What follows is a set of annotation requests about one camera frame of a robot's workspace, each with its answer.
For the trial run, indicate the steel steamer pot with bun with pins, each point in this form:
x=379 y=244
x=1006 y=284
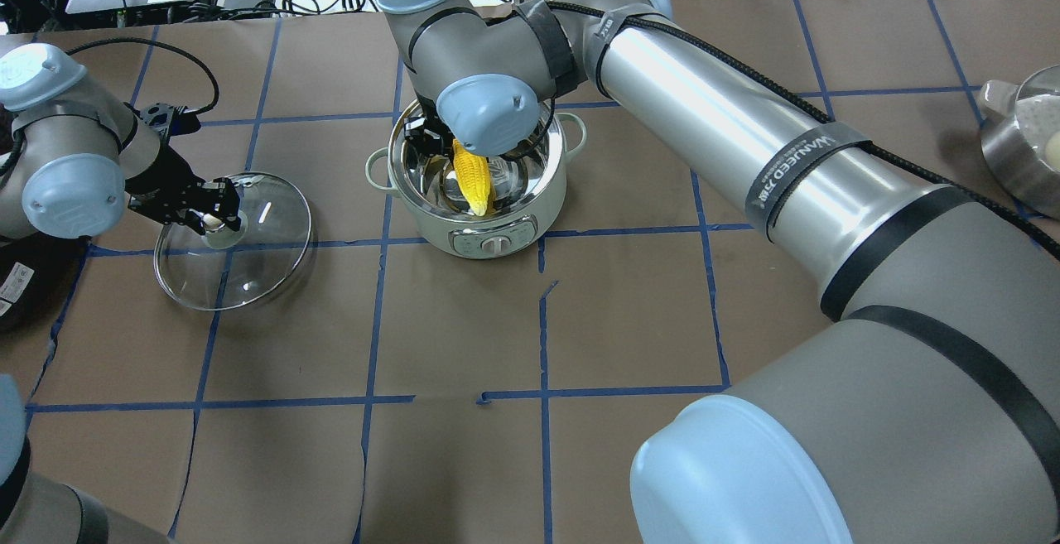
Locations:
x=1020 y=137

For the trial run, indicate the yellow toy corn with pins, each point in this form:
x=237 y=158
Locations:
x=473 y=178

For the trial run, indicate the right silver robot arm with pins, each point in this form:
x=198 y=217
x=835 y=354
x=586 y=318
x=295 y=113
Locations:
x=926 y=413

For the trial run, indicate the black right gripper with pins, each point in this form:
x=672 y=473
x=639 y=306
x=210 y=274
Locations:
x=432 y=143

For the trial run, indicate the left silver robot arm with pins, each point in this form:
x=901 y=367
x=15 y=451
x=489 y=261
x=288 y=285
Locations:
x=80 y=157

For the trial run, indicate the pale green electric pot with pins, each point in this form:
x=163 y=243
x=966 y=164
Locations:
x=530 y=188

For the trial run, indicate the black rice cooker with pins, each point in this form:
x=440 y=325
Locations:
x=32 y=270

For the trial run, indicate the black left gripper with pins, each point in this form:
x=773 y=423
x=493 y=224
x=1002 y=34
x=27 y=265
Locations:
x=160 y=193

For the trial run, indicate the glass pot lid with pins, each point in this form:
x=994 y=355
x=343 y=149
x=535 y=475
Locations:
x=227 y=266

